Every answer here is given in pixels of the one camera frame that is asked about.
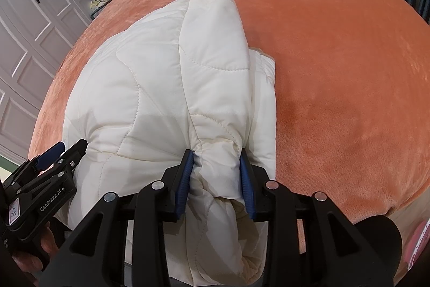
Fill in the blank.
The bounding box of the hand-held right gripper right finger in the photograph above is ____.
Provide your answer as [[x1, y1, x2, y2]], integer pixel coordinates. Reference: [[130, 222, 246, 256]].
[[238, 150, 393, 287]]

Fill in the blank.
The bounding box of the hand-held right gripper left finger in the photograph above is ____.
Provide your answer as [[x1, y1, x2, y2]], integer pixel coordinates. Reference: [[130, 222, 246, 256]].
[[38, 149, 196, 287]]

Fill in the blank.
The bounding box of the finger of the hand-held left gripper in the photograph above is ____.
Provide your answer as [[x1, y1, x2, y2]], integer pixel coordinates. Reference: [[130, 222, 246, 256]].
[[20, 138, 88, 198], [2, 142, 66, 188]]

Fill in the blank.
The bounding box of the white quilted jacket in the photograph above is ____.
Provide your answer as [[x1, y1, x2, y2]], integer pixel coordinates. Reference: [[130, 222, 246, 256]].
[[55, 0, 278, 286]]

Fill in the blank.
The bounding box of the person's left hand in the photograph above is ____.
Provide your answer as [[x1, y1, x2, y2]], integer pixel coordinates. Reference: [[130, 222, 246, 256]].
[[13, 221, 63, 276]]

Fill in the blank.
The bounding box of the white panelled wardrobe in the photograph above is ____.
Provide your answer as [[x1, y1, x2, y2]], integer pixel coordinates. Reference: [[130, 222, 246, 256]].
[[0, 0, 99, 160]]

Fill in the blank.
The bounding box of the orange fleece bed blanket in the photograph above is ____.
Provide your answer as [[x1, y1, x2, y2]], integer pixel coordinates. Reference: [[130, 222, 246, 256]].
[[28, 0, 430, 256]]

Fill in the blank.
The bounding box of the yellowish cloth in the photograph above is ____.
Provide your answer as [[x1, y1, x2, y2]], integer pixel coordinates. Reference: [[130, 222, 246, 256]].
[[89, 0, 114, 10]]

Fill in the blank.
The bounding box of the pink patterned object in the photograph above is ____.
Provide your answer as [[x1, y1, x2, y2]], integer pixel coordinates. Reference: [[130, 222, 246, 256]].
[[401, 219, 430, 269]]

